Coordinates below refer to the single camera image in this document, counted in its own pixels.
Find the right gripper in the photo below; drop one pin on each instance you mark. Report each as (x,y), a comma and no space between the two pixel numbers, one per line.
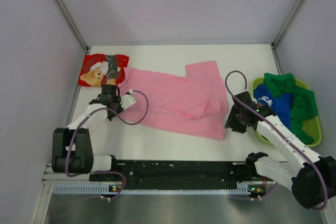
(231,124)

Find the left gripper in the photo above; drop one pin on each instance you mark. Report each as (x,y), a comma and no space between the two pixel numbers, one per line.
(117,100)

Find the pink t shirt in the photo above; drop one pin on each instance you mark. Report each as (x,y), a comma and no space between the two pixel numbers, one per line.
(194,104)

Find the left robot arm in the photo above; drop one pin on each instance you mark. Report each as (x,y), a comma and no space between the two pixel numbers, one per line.
(72,151)

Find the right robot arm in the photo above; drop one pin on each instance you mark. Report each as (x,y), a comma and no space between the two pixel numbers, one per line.
(309,176)

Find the red teddy bear t shirt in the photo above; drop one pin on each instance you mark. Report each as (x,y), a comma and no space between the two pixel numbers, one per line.
(100,69)

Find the blue printed t shirt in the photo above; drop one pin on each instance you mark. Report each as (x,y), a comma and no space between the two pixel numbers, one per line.
(280,105)

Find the green t shirt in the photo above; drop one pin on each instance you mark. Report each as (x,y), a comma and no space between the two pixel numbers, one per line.
(303,105)

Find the green plastic basket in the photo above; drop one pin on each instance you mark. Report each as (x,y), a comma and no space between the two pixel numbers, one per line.
(311,126)

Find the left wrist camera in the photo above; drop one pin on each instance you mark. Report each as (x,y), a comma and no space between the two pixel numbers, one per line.
(128,100)

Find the grey slotted cable duct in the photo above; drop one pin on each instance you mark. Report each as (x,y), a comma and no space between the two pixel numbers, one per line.
(111,189)

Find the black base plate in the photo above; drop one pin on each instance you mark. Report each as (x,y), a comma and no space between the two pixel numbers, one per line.
(184,174)

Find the left aluminium frame post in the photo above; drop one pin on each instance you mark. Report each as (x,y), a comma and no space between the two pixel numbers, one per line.
(71,24)

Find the aluminium frame post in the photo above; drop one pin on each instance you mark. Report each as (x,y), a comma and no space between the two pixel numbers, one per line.
(287,23)
(71,24)

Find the right aluminium frame post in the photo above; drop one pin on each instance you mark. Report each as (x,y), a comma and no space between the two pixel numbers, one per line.
(287,23)

